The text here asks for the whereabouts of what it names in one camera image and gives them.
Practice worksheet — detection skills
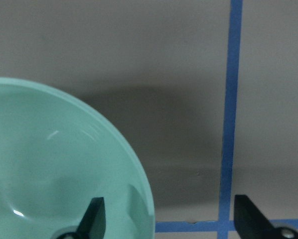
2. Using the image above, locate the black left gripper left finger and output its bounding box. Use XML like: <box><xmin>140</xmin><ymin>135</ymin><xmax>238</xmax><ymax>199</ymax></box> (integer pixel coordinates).
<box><xmin>74</xmin><ymin>197</ymin><xmax>106</xmax><ymax>239</ymax></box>

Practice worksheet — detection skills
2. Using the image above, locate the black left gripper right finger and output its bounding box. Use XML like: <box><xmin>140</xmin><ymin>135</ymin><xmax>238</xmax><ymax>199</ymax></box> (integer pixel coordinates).
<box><xmin>234</xmin><ymin>195</ymin><xmax>289</xmax><ymax>239</ymax></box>

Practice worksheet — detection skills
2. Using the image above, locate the light green bowl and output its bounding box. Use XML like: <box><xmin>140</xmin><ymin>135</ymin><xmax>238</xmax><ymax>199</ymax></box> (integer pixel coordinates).
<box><xmin>0</xmin><ymin>77</ymin><xmax>155</xmax><ymax>239</ymax></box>

